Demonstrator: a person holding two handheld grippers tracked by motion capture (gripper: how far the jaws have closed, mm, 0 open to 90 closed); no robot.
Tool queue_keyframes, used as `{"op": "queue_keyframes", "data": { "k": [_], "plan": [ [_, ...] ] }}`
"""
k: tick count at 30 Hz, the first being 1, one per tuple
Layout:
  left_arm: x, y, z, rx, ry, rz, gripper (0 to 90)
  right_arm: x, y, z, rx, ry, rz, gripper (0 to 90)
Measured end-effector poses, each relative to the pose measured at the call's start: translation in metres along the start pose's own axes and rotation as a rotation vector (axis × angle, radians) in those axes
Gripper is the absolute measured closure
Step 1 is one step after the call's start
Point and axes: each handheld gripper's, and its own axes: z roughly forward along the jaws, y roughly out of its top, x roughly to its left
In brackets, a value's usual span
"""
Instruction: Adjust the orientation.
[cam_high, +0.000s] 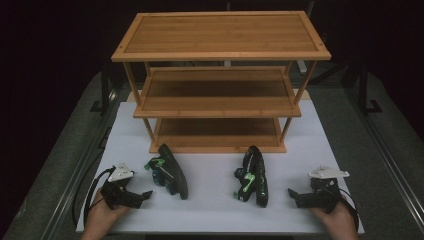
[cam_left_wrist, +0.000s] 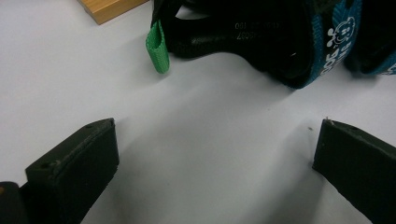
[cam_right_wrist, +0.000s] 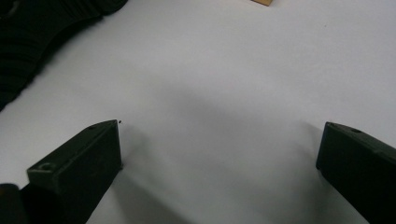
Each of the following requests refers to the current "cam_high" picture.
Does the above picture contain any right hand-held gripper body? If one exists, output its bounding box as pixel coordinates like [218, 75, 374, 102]
[301, 165, 351, 214]

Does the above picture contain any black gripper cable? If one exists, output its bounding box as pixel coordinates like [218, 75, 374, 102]
[339, 189, 361, 232]
[71, 166, 116, 228]

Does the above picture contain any three-tier wooden shelf rack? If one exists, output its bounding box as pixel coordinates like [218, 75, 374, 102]
[111, 10, 332, 155]

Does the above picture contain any metal rail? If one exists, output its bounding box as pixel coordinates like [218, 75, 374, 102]
[39, 89, 118, 240]
[345, 87, 424, 231]

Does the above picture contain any black green sandal shoe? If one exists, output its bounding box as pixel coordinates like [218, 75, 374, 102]
[233, 145, 270, 208]
[144, 143, 189, 201]

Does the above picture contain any person's right hand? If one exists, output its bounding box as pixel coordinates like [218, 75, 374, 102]
[307, 199, 359, 235]

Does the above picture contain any person's left hand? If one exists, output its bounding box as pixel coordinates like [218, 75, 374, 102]
[86, 188, 132, 233]

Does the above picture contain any black metal stand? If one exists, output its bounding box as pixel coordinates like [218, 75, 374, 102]
[357, 59, 385, 115]
[89, 59, 113, 117]

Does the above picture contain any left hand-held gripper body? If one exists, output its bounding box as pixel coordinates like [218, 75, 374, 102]
[100, 162, 143, 211]

